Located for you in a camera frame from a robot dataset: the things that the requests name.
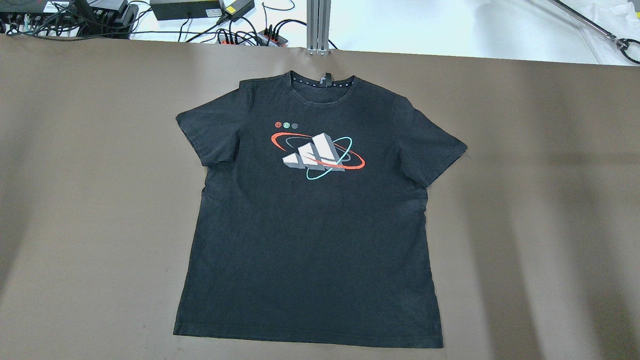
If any black power adapter yellow label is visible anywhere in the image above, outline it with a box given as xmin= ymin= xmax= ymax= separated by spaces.
xmin=215 ymin=0 xmax=255 ymax=26

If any black electronics box with cables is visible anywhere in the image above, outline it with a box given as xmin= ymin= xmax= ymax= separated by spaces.
xmin=0 ymin=0 xmax=145 ymax=39

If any grey orange power strip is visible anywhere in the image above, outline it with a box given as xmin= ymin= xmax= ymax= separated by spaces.
xmin=213 ymin=29 xmax=290 ymax=48

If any black graphic t-shirt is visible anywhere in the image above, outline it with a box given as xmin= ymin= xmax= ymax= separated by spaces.
xmin=173 ymin=71 xmax=467 ymax=349

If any black power supply box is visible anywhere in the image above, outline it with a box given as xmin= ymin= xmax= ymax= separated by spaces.
xmin=149 ymin=0 xmax=222 ymax=21

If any aluminium profile post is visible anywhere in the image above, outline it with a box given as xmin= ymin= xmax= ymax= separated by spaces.
xmin=306 ymin=0 xmax=332 ymax=57

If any metal rod with ring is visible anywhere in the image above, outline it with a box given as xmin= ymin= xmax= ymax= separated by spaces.
xmin=550 ymin=0 xmax=640 ymax=65

